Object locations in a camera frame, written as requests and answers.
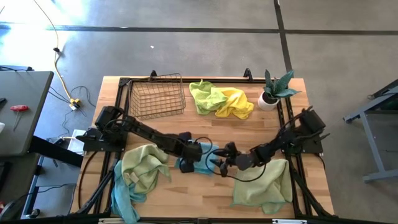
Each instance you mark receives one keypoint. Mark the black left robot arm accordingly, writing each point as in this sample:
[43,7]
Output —
[146,132]

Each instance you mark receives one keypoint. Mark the black support beam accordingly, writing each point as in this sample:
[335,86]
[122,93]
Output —
[56,152]

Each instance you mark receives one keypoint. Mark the lime green microfiber towel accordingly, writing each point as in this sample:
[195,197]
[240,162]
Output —
[206,98]

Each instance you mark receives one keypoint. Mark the snake plant in white pot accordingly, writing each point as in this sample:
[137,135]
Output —
[267,102]

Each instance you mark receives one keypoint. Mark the yellow microfiber towel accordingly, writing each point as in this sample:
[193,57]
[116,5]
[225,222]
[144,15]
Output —
[237,104]

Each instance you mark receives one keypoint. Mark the black castor wheel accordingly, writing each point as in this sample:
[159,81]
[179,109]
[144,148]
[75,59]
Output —
[35,213]

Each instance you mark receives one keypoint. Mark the black aluminium table frame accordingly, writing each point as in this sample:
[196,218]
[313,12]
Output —
[236,81]

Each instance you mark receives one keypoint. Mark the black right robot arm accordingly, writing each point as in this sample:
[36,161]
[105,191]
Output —
[273,146]

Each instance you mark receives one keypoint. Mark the pale green microfiber towel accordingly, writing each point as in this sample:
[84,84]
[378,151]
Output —
[264,189]

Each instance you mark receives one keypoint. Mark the large blue microfiber towel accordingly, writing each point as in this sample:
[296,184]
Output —
[122,199]

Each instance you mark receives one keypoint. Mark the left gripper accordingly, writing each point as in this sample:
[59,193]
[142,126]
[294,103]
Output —
[192,151]

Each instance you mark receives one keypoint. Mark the grey side table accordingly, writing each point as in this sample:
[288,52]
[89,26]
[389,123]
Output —
[25,124]

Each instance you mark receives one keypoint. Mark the white box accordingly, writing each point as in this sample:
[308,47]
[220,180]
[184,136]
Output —
[73,143]

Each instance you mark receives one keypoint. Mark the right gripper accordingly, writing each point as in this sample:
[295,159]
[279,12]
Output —
[233,155]

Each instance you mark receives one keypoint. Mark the grey metal bench frame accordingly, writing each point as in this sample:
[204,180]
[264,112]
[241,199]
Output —
[382,175]

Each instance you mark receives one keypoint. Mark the small blue microfiber towel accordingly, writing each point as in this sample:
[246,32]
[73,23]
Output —
[201,167]

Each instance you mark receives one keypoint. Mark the pale green cloth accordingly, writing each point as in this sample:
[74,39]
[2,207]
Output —
[143,165]

